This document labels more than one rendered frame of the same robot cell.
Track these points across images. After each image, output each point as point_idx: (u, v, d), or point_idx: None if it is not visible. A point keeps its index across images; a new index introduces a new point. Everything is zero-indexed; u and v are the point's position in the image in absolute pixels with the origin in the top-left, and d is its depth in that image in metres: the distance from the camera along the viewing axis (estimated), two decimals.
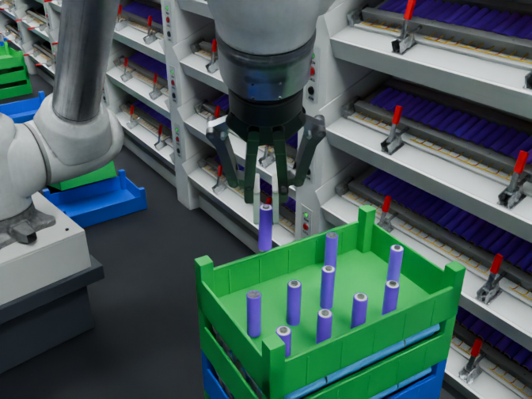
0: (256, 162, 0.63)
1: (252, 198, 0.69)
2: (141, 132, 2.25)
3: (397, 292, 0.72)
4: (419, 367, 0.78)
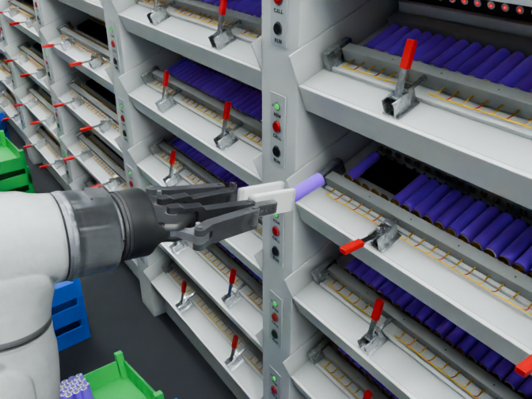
0: (213, 204, 0.65)
1: (266, 200, 0.69)
2: (199, 323, 1.53)
3: None
4: None
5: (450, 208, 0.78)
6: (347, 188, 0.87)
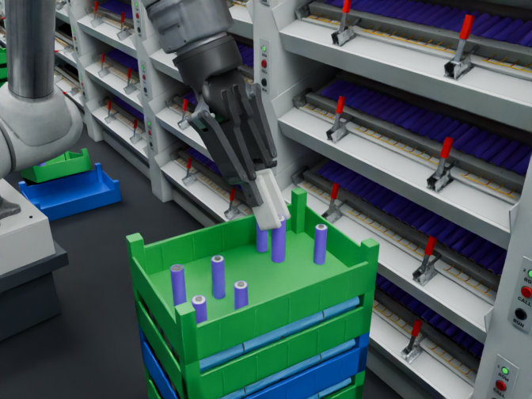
0: None
1: None
2: (118, 127, 2.30)
3: None
4: (340, 339, 0.83)
5: None
6: None
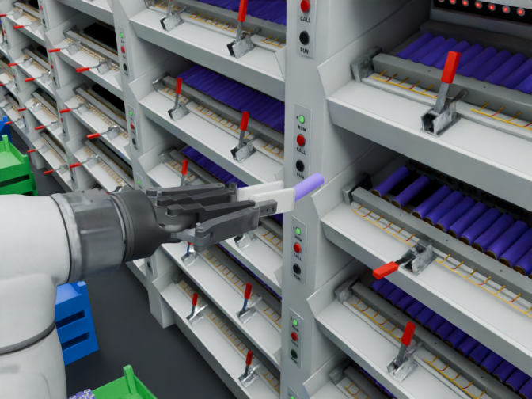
0: (213, 205, 0.64)
1: (266, 200, 0.69)
2: (210, 336, 1.48)
3: None
4: None
5: (488, 229, 0.74)
6: (376, 206, 0.83)
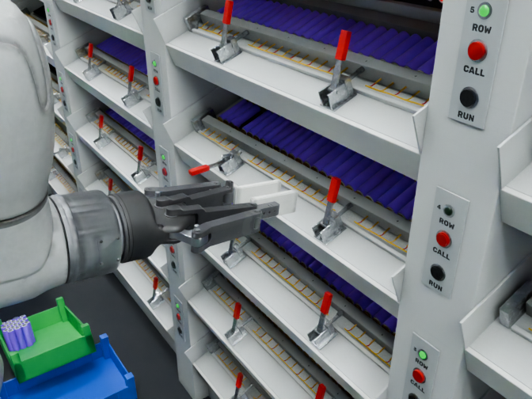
0: None
1: (246, 199, 0.72)
2: (131, 271, 1.72)
3: None
4: None
5: (286, 135, 0.98)
6: (215, 127, 1.07)
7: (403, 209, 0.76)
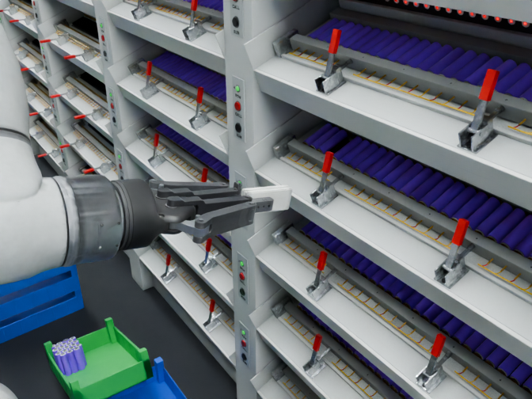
0: None
1: None
2: (181, 292, 1.68)
3: None
4: None
5: (384, 166, 0.94)
6: (305, 152, 1.03)
7: None
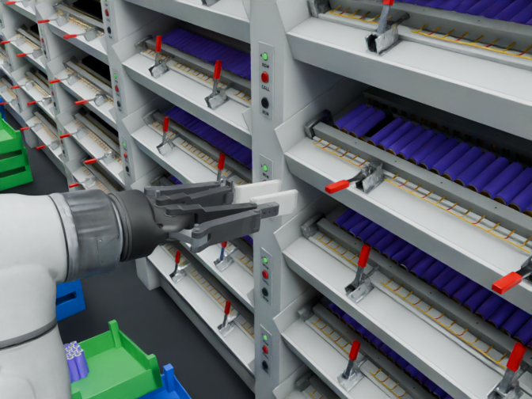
0: None
1: (246, 199, 0.72)
2: (192, 292, 1.54)
3: None
4: None
5: (434, 150, 0.79)
6: (334, 137, 0.88)
7: None
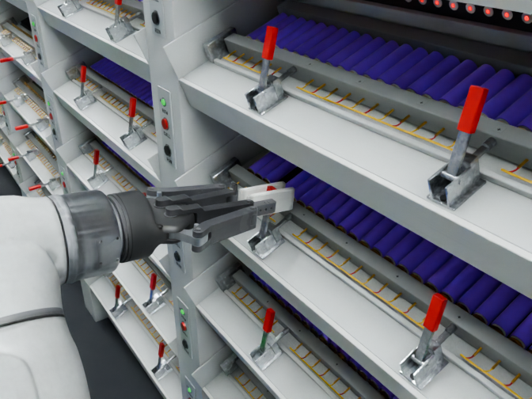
0: None
1: None
2: (131, 329, 1.47)
3: None
4: None
5: (343, 205, 0.73)
6: (247, 182, 0.82)
7: None
